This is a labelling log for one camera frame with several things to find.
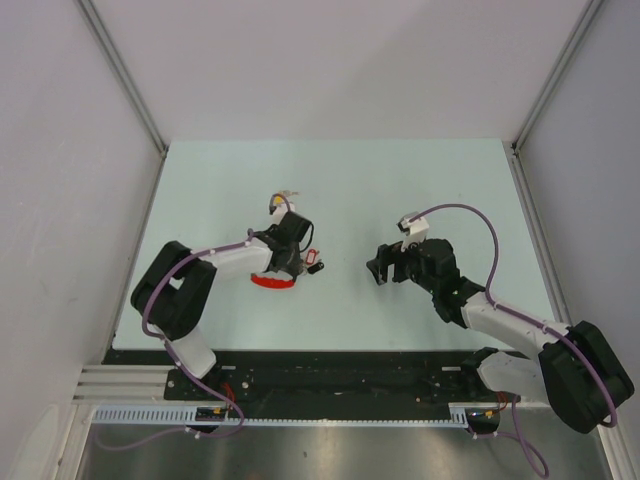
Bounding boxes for red handled metal key holder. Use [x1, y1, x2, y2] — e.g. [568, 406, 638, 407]
[250, 272, 296, 290]

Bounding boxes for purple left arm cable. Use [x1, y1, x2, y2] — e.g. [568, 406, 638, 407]
[94, 194, 301, 451]

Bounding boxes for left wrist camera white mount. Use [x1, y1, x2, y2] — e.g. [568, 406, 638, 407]
[269, 192, 296, 224]

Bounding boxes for aluminium frame post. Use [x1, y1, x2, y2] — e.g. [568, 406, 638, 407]
[510, 0, 608, 155]
[74, 0, 168, 159]

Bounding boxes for grey slotted cable duct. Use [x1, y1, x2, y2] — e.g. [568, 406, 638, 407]
[92, 405, 488, 428]

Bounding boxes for key with red tag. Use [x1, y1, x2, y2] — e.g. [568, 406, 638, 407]
[305, 248, 319, 266]

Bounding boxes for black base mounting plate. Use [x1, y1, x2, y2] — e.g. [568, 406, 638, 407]
[102, 349, 501, 406]

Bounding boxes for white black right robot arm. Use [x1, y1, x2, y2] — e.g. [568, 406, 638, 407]
[366, 239, 635, 433]

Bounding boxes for right aluminium frame post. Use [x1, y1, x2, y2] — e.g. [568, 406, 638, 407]
[510, 0, 608, 155]

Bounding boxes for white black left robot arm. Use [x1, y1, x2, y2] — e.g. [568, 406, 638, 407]
[131, 212, 314, 400]

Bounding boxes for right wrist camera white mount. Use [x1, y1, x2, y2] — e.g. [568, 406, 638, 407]
[397, 212, 430, 252]

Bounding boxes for left aluminium frame post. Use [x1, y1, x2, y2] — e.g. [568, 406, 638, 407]
[74, 0, 168, 159]

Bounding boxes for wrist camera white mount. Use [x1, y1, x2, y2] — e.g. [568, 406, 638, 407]
[269, 192, 296, 224]
[397, 212, 430, 252]

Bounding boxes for key with yellow tag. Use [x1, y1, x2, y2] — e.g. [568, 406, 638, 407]
[274, 189, 300, 199]

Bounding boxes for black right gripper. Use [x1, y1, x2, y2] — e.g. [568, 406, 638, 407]
[367, 233, 438, 295]

